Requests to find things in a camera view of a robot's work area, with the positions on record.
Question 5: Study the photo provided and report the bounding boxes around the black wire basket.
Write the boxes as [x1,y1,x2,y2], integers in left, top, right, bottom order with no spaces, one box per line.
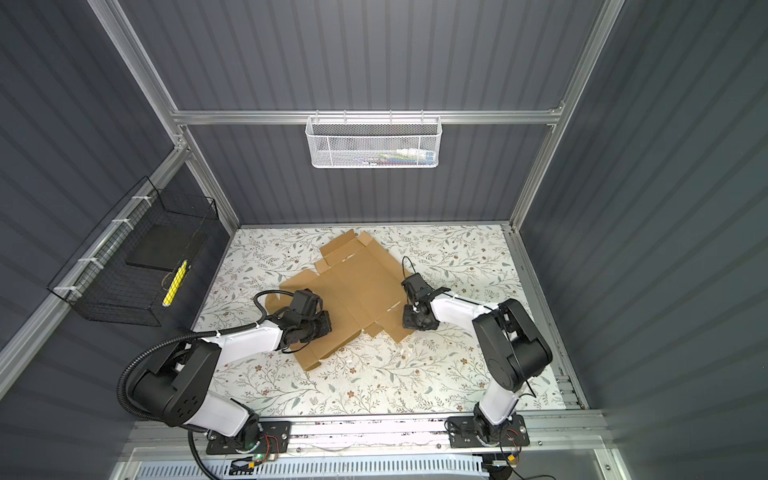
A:
[48,180,220,327]

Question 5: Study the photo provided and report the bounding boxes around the white wire mesh basket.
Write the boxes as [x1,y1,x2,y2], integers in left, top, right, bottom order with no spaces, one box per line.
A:
[305,116,443,169]

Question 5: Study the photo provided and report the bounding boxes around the white perforated cable tray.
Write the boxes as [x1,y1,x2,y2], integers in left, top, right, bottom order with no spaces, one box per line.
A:
[134,454,490,480]

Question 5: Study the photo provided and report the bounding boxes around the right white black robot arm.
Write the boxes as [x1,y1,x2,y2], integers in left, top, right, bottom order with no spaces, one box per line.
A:
[402,273,553,446]

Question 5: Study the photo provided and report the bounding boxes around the yellow green striped tool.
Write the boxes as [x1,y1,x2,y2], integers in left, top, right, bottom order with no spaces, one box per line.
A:
[161,260,189,308]

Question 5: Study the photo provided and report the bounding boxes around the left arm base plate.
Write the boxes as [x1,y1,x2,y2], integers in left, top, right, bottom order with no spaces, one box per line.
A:
[205,421,292,455]

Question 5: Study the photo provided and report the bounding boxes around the black foam pad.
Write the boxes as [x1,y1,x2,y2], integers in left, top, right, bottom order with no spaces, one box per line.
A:
[126,225,207,272]

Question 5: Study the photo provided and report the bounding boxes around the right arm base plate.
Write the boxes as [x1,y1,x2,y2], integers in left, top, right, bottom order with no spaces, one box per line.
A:
[444,414,530,449]

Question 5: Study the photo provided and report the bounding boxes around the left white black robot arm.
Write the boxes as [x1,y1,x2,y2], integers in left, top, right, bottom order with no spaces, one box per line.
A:
[116,289,332,438]

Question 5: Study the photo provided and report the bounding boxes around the brown cardboard box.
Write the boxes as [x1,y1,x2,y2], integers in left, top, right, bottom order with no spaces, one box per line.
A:
[280,230,412,371]

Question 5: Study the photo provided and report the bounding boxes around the left black corrugated cable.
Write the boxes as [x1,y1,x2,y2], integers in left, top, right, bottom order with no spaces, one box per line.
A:
[116,289,295,480]

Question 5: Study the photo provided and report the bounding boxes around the markers in white basket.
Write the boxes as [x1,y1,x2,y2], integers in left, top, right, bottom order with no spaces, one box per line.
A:
[354,148,438,166]

